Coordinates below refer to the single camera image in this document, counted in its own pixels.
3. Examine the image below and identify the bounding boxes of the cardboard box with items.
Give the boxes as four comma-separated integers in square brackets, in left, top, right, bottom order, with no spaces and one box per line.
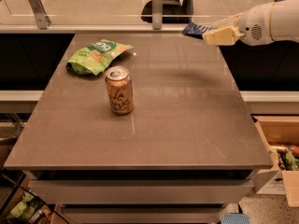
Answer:
[253,116,299,207]

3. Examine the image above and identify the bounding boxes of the left metal railing bracket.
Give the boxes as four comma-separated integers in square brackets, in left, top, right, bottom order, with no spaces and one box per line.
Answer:
[28,0,51,29]

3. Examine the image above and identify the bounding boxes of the blue rxbar blueberry bar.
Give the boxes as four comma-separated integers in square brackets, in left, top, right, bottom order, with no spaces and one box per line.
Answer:
[182,22,212,39]

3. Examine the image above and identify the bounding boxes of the blue perforated basket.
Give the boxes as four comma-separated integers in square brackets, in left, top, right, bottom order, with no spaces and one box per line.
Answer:
[221,214,250,224]

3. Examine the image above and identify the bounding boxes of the grey table drawer base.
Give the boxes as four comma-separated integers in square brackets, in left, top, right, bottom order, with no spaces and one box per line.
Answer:
[29,179,253,224]

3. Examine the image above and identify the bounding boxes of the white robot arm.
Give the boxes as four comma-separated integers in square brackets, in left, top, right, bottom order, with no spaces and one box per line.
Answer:
[203,0,299,46]

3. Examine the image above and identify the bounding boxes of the orange LaCroix soda can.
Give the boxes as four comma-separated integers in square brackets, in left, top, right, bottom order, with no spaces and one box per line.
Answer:
[105,66,134,115]

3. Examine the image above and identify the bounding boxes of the wire bin with snacks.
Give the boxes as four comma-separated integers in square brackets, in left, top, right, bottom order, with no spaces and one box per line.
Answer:
[0,170,71,224]

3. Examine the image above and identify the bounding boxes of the middle metal railing bracket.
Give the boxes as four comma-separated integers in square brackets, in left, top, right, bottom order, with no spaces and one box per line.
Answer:
[152,0,163,30]

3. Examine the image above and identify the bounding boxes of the green snack chip bag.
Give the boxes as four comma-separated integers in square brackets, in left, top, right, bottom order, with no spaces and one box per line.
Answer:
[66,39,132,76]

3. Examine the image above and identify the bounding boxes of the black office chair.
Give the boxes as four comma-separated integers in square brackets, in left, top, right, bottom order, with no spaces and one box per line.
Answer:
[141,0,193,24]

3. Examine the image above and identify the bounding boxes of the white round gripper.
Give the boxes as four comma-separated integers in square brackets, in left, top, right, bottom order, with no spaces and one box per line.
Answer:
[203,3,275,46]

